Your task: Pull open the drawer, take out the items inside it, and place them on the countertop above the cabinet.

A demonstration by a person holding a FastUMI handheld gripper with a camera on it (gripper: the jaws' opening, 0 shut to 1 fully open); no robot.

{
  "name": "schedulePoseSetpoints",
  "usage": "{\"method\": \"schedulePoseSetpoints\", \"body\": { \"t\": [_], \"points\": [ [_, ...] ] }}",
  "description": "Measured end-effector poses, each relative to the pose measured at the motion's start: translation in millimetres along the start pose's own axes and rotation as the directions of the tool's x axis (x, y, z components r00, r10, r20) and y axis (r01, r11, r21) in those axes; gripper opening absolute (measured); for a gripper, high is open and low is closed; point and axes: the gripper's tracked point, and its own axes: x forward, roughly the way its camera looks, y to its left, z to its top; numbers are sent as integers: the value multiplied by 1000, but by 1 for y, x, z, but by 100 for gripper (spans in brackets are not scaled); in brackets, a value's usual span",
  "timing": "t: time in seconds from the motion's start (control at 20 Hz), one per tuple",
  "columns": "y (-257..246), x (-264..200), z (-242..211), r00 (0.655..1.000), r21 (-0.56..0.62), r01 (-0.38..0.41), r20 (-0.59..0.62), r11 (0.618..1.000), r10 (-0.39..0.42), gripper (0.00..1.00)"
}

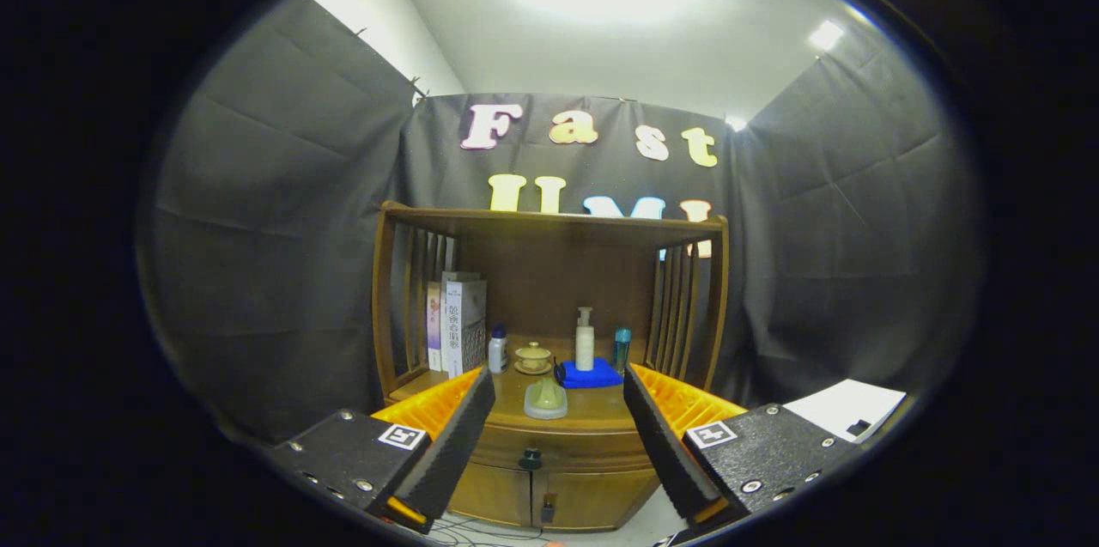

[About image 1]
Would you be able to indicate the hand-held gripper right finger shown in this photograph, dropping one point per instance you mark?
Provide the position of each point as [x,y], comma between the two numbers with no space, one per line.
[670,444]

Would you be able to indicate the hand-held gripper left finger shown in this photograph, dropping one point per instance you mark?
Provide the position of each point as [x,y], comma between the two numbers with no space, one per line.
[455,444]

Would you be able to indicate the wooden countertop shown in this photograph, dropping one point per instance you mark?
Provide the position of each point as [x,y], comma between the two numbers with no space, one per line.
[592,405]

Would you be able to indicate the brown wooden cabinet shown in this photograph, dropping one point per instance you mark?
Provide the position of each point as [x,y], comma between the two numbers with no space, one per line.
[549,272]

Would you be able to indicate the blue folded cloth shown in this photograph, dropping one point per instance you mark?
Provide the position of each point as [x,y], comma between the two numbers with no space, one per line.
[601,379]

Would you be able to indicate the small white bottle blue cap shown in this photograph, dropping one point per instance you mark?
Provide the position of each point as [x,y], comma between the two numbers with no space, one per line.
[497,354]

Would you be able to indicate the blue transparent bottle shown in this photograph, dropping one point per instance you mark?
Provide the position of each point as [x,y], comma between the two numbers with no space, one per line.
[622,348]

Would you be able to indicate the yellow lidded teacup with saucer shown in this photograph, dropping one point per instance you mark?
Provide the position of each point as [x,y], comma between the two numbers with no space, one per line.
[533,356]

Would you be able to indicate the white patterned book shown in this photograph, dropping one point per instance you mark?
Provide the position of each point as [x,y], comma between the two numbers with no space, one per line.
[464,324]

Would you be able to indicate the purple book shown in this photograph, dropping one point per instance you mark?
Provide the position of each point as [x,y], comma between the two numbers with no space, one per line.
[434,324]

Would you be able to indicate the white pump bottle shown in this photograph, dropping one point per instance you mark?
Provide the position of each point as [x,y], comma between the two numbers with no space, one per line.
[585,349]

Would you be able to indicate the small ceiling light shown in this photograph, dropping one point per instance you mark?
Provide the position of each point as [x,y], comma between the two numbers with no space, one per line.
[826,35]

